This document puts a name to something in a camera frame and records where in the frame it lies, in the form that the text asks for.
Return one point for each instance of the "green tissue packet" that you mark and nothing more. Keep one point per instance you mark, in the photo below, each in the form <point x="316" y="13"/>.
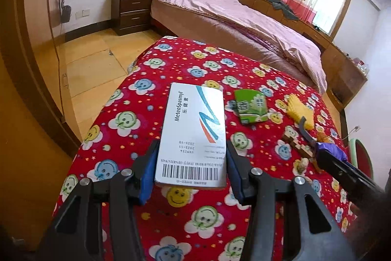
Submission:
<point x="252" y="106"/>

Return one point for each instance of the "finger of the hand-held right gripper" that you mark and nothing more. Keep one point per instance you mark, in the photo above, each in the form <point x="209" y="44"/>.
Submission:
<point x="333" y="167"/>
<point x="305" y="134"/>

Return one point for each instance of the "dark grey clothes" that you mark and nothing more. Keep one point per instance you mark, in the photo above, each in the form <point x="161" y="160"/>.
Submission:
<point x="284" y="7"/>

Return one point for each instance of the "pink duvet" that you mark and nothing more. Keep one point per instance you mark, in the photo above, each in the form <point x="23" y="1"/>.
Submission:
<point x="232" y="19"/>

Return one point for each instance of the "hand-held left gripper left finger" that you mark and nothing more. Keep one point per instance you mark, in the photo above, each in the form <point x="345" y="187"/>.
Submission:
<point x="146" y="175"/>

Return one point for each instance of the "red smiley flower blanket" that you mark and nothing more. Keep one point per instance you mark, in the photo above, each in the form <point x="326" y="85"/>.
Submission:
<point x="128" y="138"/>

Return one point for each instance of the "small yellow foam net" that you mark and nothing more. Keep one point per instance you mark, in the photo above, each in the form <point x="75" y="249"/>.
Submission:
<point x="301" y="108"/>

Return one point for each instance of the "wooden framed window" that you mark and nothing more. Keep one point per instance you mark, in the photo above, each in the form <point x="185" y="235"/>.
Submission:
<point x="334" y="7"/>

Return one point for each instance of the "white bottles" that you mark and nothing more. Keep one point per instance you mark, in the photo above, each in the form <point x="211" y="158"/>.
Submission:
<point x="360" y="65"/>

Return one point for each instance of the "brown wooden block piece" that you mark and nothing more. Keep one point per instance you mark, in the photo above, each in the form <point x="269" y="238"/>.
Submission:
<point x="293" y="141"/>

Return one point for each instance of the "peanut shell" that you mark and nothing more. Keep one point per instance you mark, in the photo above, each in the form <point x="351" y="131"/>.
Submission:
<point x="303" y="165"/>

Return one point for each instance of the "wooden wardrobe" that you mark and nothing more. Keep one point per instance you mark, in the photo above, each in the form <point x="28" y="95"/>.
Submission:
<point x="21" y="65"/>

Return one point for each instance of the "white medicine box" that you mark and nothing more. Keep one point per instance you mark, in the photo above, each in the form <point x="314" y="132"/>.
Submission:
<point x="192" y="138"/>

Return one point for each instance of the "long wooden cabinet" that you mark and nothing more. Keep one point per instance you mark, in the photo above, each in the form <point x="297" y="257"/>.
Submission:
<point x="336" y="65"/>

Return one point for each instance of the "purple wrapper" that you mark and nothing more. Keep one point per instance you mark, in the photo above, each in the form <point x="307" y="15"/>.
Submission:
<point x="331" y="151"/>

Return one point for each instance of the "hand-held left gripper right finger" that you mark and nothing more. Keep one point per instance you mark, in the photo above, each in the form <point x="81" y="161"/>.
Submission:
<point x="236" y="175"/>

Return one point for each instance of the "white wall socket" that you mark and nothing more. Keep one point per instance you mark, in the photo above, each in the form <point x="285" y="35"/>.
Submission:
<point x="355" y="128"/>
<point x="82" y="13"/>

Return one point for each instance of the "black power adapter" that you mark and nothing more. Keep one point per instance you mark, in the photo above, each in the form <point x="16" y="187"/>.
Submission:
<point x="67" y="14"/>

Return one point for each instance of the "dark wooden nightstand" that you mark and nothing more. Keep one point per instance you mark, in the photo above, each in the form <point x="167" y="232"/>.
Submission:
<point x="133" y="11"/>

